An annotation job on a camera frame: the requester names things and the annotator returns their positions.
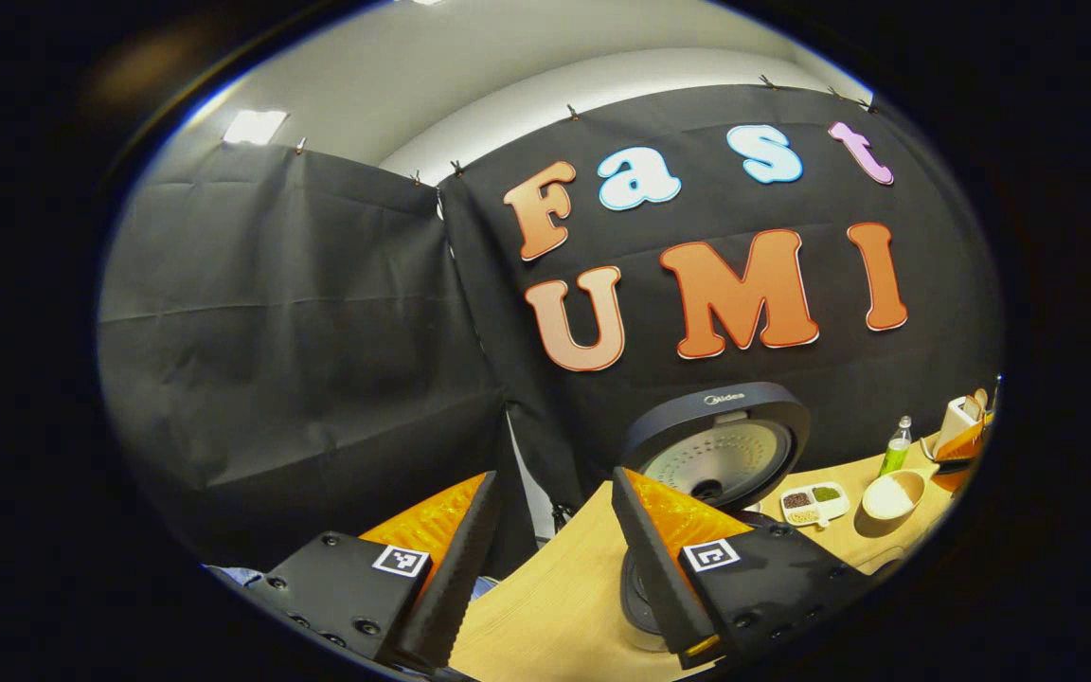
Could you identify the black rice cooker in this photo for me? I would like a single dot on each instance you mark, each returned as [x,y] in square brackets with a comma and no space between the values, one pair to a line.
[773,407]

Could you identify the yellow beans heap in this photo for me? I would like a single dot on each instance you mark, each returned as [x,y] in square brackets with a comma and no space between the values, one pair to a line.
[803,516]

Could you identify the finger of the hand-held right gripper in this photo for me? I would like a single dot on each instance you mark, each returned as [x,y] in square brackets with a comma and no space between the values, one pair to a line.
[953,480]
[957,445]

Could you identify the green beans heap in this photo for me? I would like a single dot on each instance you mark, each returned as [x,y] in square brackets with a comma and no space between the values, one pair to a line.
[826,493]

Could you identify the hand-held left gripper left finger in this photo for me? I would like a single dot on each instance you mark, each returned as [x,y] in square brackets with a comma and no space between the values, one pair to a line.
[456,587]

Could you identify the toasted bread slice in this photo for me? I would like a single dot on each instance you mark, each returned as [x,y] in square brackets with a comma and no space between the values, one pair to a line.
[978,402]

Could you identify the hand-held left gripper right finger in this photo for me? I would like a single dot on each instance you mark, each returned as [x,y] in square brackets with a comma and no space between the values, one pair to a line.
[654,578]

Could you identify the black backdrop cloth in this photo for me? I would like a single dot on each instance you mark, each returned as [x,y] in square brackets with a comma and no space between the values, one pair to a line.
[271,379]

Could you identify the white toaster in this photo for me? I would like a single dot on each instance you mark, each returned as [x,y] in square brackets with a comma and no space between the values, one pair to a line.
[957,412]

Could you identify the green drink bottle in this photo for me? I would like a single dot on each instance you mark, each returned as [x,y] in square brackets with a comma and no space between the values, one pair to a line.
[894,459]

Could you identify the white divided dish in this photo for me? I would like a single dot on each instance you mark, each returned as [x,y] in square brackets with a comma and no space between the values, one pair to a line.
[839,511]

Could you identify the white rice spoonful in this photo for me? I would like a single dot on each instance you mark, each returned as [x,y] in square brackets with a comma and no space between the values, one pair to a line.
[891,493]

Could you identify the ceiling light panel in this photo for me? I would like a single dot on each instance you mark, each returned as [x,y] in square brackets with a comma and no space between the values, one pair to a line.
[255,127]

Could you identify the red beans heap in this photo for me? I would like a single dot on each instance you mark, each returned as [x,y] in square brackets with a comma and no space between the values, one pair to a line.
[796,499]

